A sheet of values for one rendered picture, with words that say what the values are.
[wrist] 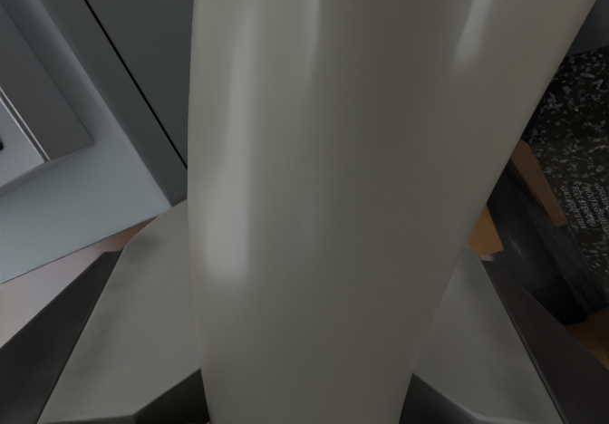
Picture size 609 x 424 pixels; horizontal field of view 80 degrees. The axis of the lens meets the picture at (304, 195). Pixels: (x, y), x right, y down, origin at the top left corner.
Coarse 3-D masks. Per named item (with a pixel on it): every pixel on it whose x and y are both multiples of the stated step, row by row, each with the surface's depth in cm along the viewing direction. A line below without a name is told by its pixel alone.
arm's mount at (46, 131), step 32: (0, 32) 31; (0, 64) 30; (32, 64) 33; (0, 96) 29; (32, 96) 31; (0, 128) 30; (32, 128) 30; (64, 128) 33; (0, 160) 31; (32, 160) 30; (0, 192) 36
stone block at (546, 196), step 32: (608, 0) 69; (608, 32) 51; (576, 64) 48; (608, 64) 45; (544, 96) 51; (576, 96) 48; (608, 96) 45; (544, 128) 50; (576, 128) 47; (608, 128) 44; (512, 160) 69; (544, 160) 51; (576, 160) 48; (608, 160) 45; (544, 192) 58; (576, 192) 51; (608, 192) 47; (544, 224) 73; (576, 224) 53; (608, 224) 50; (576, 256) 61; (608, 256) 53; (576, 288) 78; (608, 288) 56; (608, 320) 65; (608, 352) 84
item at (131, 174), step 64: (0, 0) 32; (64, 0) 34; (128, 0) 44; (192, 0) 61; (64, 64) 33; (128, 64) 39; (128, 128) 36; (64, 192) 39; (128, 192) 38; (0, 256) 44; (64, 256) 44
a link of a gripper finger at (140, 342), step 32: (160, 224) 9; (128, 256) 8; (160, 256) 8; (128, 288) 7; (160, 288) 7; (96, 320) 7; (128, 320) 7; (160, 320) 7; (192, 320) 7; (96, 352) 6; (128, 352) 6; (160, 352) 6; (192, 352) 6; (64, 384) 6; (96, 384) 6; (128, 384) 6; (160, 384) 6; (192, 384) 6; (64, 416) 5; (96, 416) 5; (128, 416) 5; (160, 416) 6; (192, 416) 6
